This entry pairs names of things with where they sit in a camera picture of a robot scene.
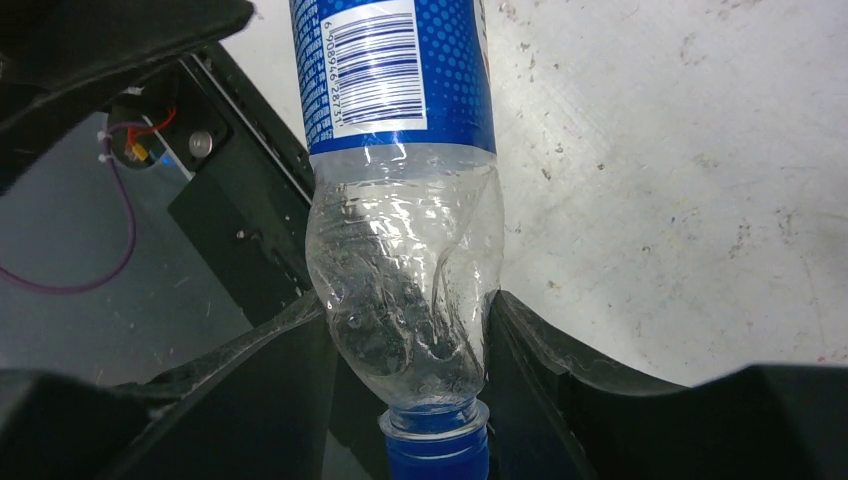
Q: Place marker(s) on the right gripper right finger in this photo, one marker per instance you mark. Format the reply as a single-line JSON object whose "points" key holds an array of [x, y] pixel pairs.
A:
{"points": [[560, 409]]}

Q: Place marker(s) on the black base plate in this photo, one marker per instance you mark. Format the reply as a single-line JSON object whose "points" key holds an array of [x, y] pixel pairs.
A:
{"points": [[245, 205]]}

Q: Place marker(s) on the blue label bottle blue cap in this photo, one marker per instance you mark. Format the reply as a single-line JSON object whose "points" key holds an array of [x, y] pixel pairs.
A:
{"points": [[405, 235]]}

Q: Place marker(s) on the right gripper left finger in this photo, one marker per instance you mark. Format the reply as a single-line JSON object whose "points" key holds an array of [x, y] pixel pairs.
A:
{"points": [[257, 407]]}

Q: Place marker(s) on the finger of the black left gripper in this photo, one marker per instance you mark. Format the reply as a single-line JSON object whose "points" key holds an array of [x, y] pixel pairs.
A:
{"points": [[63, 60]]}

